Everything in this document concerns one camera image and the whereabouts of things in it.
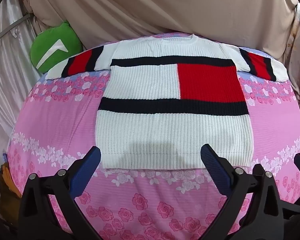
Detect pink floral bed sheet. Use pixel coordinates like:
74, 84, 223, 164
2, 31, 300, 240

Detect white red navy knit sweater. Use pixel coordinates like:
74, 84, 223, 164
44, 34, 289, 169

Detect orange brown object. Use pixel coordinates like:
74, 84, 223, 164
0, 164, 23, 227

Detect green pillow with white mark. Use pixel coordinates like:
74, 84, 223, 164
30, 21, 83, 74

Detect grey rod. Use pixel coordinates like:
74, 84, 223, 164
0, 14, 31, 48

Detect white curtain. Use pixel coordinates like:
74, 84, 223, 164
0, 0, 48, 155

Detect beige draped cloth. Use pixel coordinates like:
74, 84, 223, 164
20, 0, 298, 63

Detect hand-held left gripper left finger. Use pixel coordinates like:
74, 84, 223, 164
17, 146, 102, 240

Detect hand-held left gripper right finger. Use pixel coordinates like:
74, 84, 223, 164
201, 144, 290, 240

